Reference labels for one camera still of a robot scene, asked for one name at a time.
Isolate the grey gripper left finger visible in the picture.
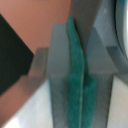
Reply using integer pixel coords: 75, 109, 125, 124
50, 16, 84, 128

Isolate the grey toy pot with handles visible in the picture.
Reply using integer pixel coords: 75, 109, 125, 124
70, 0, 128, 83

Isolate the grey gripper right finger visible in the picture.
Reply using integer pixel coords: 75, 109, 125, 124
82, 28, 117, 128

